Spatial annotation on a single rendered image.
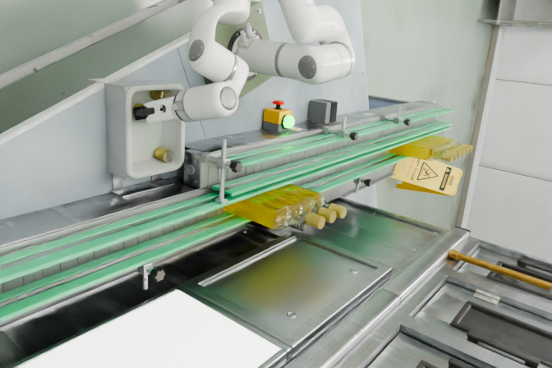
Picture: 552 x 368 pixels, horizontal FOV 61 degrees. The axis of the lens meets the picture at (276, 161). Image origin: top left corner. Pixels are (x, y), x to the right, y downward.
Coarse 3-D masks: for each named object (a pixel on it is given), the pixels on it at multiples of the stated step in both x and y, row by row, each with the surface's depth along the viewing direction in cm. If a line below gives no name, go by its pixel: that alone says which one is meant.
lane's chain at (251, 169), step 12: (432, 108) 254; (420, 120) 244; (432, 120) 258; (384, 132) 212; (336, 144) 180; (348, 144) 188; (288, 156) 157; (300, 156) 162; (312, 156) 168; (216, 168) 130; (228, 168) 134; (252, 168) 143; (264, 168) 148; (216, 180) 131; (228, 180) 135
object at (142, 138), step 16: (128, 96) 107; (144, 96) 119; (128, 112) 108; (128, 128) 109; (144, 128) 122; (160, 128) 126; (176, 128) 123; (128, 144) 110; (144, 144) 123; (160, 144) 127; (176, 144) 124; (128, 160) 111; (144, 160) 124; (160, 160) 126; (176, 160) 125; (144, 176) 116
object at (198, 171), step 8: (192, 152) 126; (200, 152) 127; (184, 160) 128; (192, 160) 126; (184, 168) 129; (192, 168) 126; (200, 168) 125; (208, 168) 127; (184, 176) 129; (192, 176) 127; (200, 176) 125; (192, 184) 128; (200, 184) 126
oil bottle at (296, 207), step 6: (270, 192) 138; (270, 198) 133; (276, 198) 133; (282, 198) 134; (288, 198) 134; (282, 204) 130; (288, 204) 130; (294, 204) 130; (300, 204) 131; (294, 210) 128; (300, 210) 129; (294, 216) 128
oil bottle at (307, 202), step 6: (276, 192) 138; (282, 192) 138; (288, 192) 139; (294, 192) 139; (294, 198) 134; (300, 198) 135; (306, 198) 135; (306, 204) 133; (312, 204) 134; (306, 210) 133
